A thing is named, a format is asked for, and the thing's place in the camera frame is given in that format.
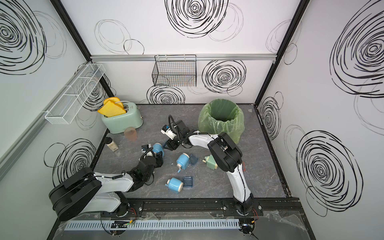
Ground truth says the blue sharpener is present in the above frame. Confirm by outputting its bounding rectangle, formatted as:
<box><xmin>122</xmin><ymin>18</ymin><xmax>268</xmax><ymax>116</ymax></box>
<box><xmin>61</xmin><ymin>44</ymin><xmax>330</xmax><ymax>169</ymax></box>
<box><xmin>165</xmin><ymin>178</ymin><xmax>184</xmax><ymax>194</ymax></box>
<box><xmin>177</xmin><ymin>153</ymin><xmax>190</xmax><ymax>173</ymax></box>
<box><xmin>153</xmin><ymin>143</ymin><xmax>165</xmax><ymax>157</ymax></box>

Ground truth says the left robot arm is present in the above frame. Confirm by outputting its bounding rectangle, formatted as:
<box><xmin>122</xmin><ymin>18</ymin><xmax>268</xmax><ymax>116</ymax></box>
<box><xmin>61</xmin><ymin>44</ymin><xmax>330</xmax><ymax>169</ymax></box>
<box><xmin>49</xmin><ymin>148</ymin><xmax>165</xmax><ymax>222</ymax></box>

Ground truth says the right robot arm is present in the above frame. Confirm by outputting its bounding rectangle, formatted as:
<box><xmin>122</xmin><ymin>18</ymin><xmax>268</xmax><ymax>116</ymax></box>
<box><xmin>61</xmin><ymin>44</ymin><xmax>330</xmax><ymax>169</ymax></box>
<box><xmin>161</xmin><ymin>115</ymin><xmax>254</xmax><ymax>215</ymax></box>

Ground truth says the grey slotted cable duct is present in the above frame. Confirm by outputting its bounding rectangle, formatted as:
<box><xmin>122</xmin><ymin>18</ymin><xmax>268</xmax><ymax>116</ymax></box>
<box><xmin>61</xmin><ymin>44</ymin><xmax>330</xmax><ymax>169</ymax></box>
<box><xmin>64</xmin><ymin>219</ymin><xmax>241</xmax><ymax>232</ymax></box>

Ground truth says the yellow toy toast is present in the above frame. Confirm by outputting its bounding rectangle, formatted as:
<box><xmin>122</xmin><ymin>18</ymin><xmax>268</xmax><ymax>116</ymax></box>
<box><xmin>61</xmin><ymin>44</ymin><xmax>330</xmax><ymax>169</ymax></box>
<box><xmin>98</xmin><ymin>97</ymin><xmax>127</xmax><ymax>118</ymax></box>

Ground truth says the green cream pencil sharpener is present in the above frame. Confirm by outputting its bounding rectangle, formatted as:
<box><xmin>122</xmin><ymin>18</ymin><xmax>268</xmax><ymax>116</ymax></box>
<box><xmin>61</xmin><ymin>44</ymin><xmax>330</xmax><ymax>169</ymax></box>
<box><xmin>203</xmin><ymin>155</ymin><xmax>218</xmax><ymax>170</ymax></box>

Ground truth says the small black-capped bottle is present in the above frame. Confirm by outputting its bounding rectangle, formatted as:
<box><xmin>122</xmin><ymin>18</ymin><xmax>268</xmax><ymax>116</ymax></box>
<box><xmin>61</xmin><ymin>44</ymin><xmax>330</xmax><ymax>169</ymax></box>
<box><xmin>104</xmin><ymin>137</ymin><xmax>119</xmax><ymax>152</ymax></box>

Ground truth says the bin with green bag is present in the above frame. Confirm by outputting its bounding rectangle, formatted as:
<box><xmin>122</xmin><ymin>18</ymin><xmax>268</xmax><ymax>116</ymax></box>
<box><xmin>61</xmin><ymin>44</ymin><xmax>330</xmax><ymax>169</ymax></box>
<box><xmin>198</xmin><ymin>99</ymin><xmax>245</xmax><ymax>144</ymax></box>

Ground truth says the black wire basket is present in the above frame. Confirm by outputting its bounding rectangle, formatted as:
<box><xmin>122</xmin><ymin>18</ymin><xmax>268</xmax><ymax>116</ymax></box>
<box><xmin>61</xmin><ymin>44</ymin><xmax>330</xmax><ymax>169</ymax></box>
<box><xmin>152</xmin><ymin>55</ymin><xmax>197</xmax><ymax>87</ymax></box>

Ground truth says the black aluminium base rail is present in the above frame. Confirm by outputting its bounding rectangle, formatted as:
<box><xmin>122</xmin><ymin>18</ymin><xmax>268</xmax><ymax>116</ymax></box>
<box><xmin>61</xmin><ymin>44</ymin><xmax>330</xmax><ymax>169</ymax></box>
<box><xmin>61</xmin><ymin>197</ymin><xmax>302</xmax><ymax>218</ymax></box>

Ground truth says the white mesh wall shelf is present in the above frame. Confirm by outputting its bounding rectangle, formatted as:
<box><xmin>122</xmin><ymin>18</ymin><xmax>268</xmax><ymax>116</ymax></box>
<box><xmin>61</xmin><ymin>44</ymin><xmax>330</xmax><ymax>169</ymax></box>
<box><xmin>45</xmin><ymin>63</ymin><xmax>105</xmax><ymax>125</ymax></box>

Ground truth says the mint green toaster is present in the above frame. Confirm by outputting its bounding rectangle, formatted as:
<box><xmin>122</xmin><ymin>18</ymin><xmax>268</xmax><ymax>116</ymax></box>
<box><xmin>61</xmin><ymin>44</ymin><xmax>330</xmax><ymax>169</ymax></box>
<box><xmin>101</xmin><ymin>103</ymin><xmax>144</xmax><ymax>134</ymax></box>

